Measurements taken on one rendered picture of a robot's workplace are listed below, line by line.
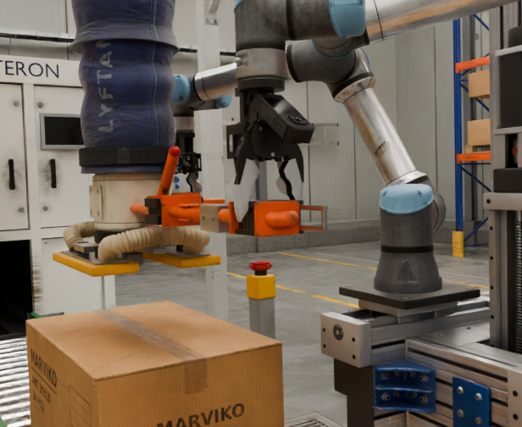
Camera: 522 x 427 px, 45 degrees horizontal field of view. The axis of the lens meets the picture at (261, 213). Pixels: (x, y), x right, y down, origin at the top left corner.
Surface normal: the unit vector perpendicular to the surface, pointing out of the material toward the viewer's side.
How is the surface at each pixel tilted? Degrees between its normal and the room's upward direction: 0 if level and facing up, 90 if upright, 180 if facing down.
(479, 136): 92
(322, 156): 90
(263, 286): 90
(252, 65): 90
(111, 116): 75
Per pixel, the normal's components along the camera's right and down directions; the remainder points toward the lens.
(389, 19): -0.09, 0.42
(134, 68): 0.29, -0.33
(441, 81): -0.87, 0.05
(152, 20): 0.73, 0.19
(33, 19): 0.49, 0.03
